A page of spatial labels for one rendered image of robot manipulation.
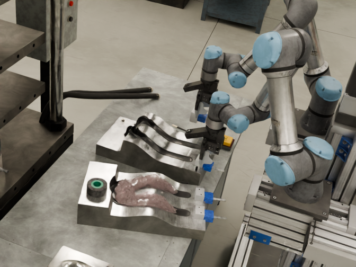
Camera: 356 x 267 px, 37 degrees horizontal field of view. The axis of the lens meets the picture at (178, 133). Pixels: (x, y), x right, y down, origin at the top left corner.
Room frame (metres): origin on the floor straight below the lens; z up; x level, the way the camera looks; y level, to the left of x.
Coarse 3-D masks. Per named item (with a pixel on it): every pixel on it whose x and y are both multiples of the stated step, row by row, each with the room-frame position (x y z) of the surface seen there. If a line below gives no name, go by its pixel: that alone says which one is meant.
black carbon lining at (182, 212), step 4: (112, 180) 1.61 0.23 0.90; (116, 180) 1.63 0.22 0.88; (112, 184) 1.62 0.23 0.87; (116, 184) 1.63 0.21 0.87; (112, 188) 1.60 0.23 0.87; (112, 192) 1.58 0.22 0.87; (180, 192) 1.67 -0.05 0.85; (184, 192) 1.67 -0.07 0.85; (188, 192) 1.67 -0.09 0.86; (112, 196) 1.56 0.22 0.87; (180, 196) 1.64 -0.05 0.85; (184, 196) 1.65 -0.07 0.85; (188, 196) 1.65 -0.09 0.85; (124, 204) 1.51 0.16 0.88; (176, 208) 1.56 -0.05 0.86; (176, 212) 1.54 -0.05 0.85; (180, 212) 1.55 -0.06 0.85; (184, 212) 1.55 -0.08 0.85; (188, 212) 1.55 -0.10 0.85
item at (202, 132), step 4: (196, 128) 1.86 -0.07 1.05; (200, 128) 1.85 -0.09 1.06; (204, 128) 1.84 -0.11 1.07; (188, 132) 1.84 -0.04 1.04; (192, 132) 1.83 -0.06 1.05; (196, 132) 1.83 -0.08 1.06; (200, 132) 1.82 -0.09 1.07; (204, 132) 1.81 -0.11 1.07; (208, 132) 1.81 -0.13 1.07; (188, 136) 1.83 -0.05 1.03; (192, 136) 1.83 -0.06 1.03; (196, 136) 1.82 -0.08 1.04; (200, 136) 1.82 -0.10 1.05; (204, 136) 1.81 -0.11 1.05
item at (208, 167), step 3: (198, 156) 1.85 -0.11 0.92; (198, 159) 1.82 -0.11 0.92; (195, 162) 1.82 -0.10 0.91; (198, 162) 1.81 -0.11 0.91; (213, 162) 1.84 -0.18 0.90; (195, 165) 1.82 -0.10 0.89; (198, 165) 1.81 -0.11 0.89; (204, 165) 1.81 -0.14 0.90; (207, 165) 1.81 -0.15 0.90; (210, 165) 1.82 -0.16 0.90; (204, 168) 1.81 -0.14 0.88; (207, 168) 1.81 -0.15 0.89; (210, 168) 1.80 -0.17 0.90; (213, 168) 1.82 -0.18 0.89; (216, 168) 1.82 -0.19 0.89; (219, 168) 1.82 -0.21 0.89; (210, 171) 1.80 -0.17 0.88; (222, 171) 1.81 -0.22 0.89
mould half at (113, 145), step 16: (112, 128) 2.02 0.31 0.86; (144, 128) 1.96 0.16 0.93; (96, 144) 1.88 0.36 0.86; (112, 144) 1.90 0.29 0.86; (128, 144) 1.85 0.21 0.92; (144, 144) 1.86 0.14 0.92; (160, 144) 1.92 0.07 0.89; (176, 144) 1.95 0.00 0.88; (128, 160) 1.84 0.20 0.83; (144, 160) 1.83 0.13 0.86; (160, 160) 1.82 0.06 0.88; (176, 160) 1.83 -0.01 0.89; (176, 176) 1.79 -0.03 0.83; (192, 176) 1.77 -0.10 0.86
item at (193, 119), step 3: (192, 111) 2.14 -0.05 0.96; (192, 114) 2.13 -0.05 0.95; (198, 114) 2.13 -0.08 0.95; (201, 114) 2.14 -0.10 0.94; (204, 114) 2.15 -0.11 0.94; (207, 114) 2.15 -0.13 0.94; (192, 117) 2.13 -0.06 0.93; (198, 117) 2.12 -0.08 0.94; (201, 117) 2.12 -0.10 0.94; (204, 117) 2.13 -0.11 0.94; (192, 120) 2.13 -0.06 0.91; (195, 120) 2.12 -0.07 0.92; (198, 120) 2.12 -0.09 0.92; (201, 120) 2.12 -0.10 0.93; (204, 120) 2.12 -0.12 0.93
